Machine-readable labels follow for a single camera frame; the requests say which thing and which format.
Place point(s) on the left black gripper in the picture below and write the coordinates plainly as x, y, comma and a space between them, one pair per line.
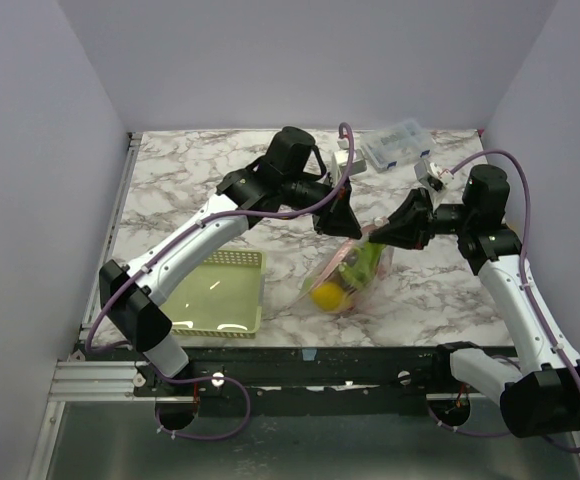
337, 218

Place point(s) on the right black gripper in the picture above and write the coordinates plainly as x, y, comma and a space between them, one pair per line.
421, 218

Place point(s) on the clear zip top bag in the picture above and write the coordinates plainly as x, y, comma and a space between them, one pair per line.
327, 271

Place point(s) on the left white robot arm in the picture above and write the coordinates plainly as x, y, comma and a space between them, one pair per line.
276, 185

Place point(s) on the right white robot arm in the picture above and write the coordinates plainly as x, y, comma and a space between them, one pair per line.
540, 395

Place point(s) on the green fake celery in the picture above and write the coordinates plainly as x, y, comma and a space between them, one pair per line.
359, 267

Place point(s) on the yellow fake lemon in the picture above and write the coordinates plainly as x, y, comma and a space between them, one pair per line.
328, 297

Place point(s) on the clear plastic organizer box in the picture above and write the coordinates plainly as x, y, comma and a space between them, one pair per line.
401, 144

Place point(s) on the green plastic basket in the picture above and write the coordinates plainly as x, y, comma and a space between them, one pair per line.
220, 298

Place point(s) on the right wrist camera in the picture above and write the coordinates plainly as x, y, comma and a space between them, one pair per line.
432, 176

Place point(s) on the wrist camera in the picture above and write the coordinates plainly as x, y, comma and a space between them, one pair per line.
339, 162
432, 176

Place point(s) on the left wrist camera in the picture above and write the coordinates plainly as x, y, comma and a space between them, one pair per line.
339, 162

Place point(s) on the black table front rail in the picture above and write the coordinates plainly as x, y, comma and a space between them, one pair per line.
285, 381

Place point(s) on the aluminium frame extrusion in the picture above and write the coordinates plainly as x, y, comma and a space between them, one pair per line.
93, 381

